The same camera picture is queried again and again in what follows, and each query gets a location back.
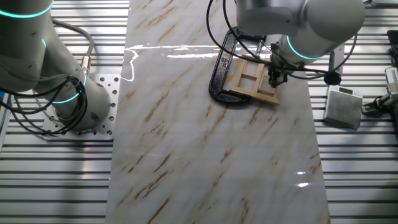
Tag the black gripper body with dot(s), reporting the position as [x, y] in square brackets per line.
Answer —
[279, 71]

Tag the white marble pattern board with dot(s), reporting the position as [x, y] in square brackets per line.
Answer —
[202, 140]

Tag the black C-clamp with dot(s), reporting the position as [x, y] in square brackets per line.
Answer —
[222, 67]

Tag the black rectangular device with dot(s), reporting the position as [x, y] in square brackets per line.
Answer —
[393, 46]

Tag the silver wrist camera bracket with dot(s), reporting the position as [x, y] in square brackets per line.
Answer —
[337, 57]

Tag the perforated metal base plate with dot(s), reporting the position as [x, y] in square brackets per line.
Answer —
[107, 124]

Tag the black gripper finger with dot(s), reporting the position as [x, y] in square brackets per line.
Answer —
[280, 80]
[271, 81]

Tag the silver digital scale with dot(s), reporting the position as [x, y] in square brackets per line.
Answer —
[342, 109]

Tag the small silver camera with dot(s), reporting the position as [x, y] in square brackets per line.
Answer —
[392, 79]

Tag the small wooden window model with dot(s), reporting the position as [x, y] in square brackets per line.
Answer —
[248, 93]

